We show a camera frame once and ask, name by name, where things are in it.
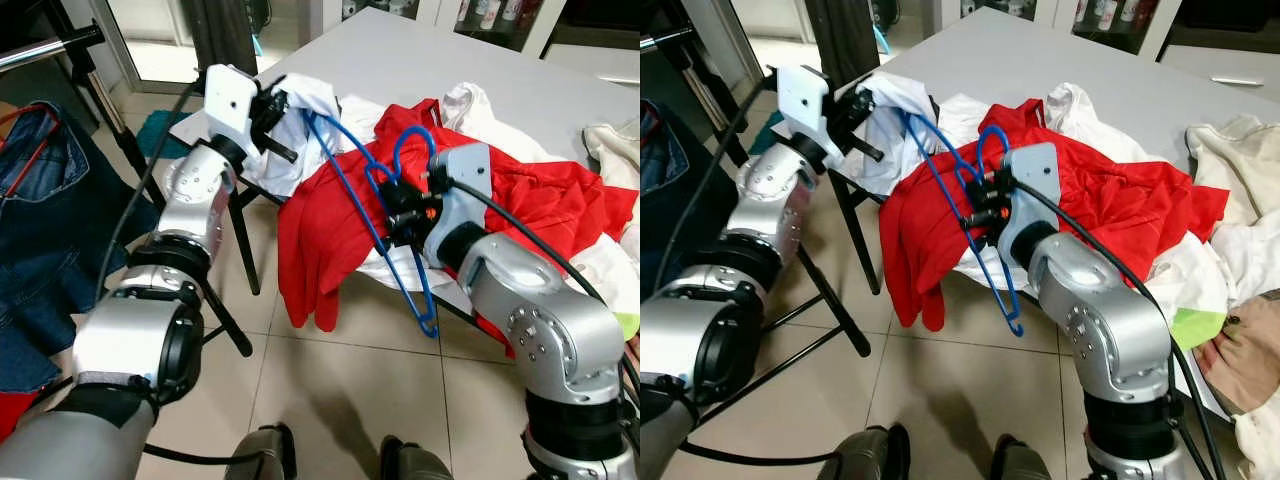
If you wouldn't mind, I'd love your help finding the cream garment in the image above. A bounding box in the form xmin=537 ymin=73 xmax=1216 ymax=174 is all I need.
xmin=583 ymin=120 xmax=641 ymax=197
xmin=1185 ymin=115 xmax=1280 ymax=227

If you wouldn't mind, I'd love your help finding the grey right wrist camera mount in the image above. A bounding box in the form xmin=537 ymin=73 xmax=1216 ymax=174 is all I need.
xmin=428 ymin=142 xmax=493 ymax=253
xmin=998 ymin=142 xmax=1061 ymax=257

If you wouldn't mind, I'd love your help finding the black table leg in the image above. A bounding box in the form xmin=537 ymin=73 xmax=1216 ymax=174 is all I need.
xmin=832 ymin=175 xmax=883 ymax=297
xmin=228 ymin=185 xmax=281 ymax=297

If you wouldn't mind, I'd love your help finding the black clothes rack stand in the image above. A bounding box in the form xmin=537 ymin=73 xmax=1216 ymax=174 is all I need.
xmin=60 ymin=22 xmax=253 ymax=359
xmin=655 ymin=25 xmax=871 ymax=359

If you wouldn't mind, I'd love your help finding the black desk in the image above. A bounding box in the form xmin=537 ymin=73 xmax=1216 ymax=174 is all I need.
xmin=0 ymin=0 xmax=73 ymax=51

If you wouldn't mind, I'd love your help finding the white polo shirt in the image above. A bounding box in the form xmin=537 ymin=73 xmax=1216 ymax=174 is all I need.
xmin=1045 ymin=82 xmax=1173 ymax=167
xmin=440 ymin=82 xmax=573 ymax=167

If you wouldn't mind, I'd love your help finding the blue denim garment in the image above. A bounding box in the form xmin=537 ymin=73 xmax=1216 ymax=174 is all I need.
xmin=640 ymin=98 xmax=746 ymax=301
xmin=0 ymin=100 xmax=161 ymax=393

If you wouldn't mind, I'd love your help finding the red wire clothes hanger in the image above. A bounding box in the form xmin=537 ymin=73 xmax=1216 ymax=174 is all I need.
xmin=0 ymin=105 xmax=61 ymax=197

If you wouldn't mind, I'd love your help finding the dark grey curtain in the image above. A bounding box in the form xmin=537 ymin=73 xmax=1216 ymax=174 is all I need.
xmin=805 ymin=0 xmax=881 ymax=87
xmin=190 ymin=0 xmax=259 ymax=77

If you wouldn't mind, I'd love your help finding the chrome clothes rail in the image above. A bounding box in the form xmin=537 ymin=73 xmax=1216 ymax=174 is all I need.
xmin=0 ymin=25 xmax=106 ymax=73
xmin=640 ymin=28 xmax=701 ymax=53

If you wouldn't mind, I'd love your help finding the blue plastic clothes hanger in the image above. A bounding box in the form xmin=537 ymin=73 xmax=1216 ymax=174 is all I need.
xmin=900 ymin=108 xmax=1027 ymax=339
xmin=303 ymin=108 xmax=441 ymax=339

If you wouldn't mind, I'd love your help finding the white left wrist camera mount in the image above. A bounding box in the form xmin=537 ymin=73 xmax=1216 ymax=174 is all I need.
xmin=775 ymin=65 xmax=835 ymax=153
xmin=203 ymin=63 xmax=261 ymax=153

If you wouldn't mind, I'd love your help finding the red striped polo shirt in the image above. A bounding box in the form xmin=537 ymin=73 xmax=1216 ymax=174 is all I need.
xmin=375 ymin=100 xmax=639 ymax=357
xmin=975 ymin=98 xmax=1231 ymax=289

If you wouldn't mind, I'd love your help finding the dark TV stand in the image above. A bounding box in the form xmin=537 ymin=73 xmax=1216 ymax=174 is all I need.
xmin=545 ymin=0 xmax=641 ymax=91
xmin=1165 ymin=0 xmax=1280 ymax=107

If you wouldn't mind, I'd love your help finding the white drawer with handle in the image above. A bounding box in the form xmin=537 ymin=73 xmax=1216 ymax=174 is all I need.
xmin=548 ymin=45 xmax=641 ymax=89
xmin=1165 ymin=45 xmax=1280 ymax=107

